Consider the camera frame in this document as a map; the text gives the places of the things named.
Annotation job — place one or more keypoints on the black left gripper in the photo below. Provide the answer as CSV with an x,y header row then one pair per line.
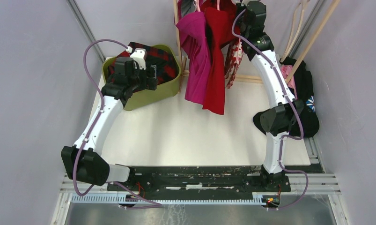
x,y
148,83

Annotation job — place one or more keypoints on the olive green plastic basket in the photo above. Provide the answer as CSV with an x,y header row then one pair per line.
x,y
130,99

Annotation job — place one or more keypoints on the white red floral garment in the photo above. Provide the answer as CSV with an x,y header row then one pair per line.
x,y
232,62

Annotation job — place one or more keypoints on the aluminium corner rail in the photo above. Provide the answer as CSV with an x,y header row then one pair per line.
x,y
85,27

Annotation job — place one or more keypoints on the red dress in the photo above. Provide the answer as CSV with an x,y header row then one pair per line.
x,y
219,35

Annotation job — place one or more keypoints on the magenta pleated skirt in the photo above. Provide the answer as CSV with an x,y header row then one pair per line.
x,y
193,41

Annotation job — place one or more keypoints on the wooden clothes rack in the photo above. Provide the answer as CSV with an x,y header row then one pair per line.
x,y
305,31

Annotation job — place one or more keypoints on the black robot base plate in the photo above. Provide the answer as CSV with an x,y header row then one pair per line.
x,y
203,182

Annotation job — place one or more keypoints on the beige plastic hanger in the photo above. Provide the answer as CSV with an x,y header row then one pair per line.
x,y
294,32

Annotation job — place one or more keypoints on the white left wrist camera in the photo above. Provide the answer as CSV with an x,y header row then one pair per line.
x,y
139,55

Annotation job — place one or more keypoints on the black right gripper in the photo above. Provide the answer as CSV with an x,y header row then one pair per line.
x,y
239,5

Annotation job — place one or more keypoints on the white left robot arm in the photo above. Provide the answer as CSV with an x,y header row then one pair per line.
x,y
83,161

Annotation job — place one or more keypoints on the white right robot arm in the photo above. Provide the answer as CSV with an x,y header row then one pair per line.
x,y
285,109

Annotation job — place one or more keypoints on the grey garment on rack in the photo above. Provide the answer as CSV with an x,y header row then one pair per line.
x,y
185,7

